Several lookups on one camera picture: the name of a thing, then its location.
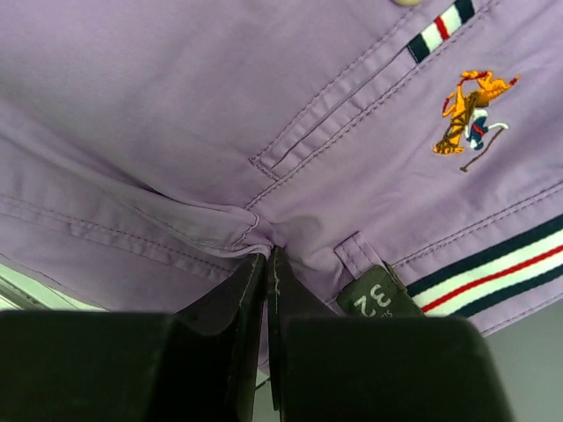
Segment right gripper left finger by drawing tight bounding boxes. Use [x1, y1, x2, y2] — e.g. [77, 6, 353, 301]
[1, 254, 266, 421]

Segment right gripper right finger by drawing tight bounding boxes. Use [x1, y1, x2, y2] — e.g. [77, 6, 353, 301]
[267, 247, 514, 421]

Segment purple trousers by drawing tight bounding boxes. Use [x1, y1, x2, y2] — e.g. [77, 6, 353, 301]
[0, 0, 563, 366]

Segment aluminium rail frame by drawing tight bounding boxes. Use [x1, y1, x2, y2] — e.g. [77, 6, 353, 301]
[1, 265, 104, 311]

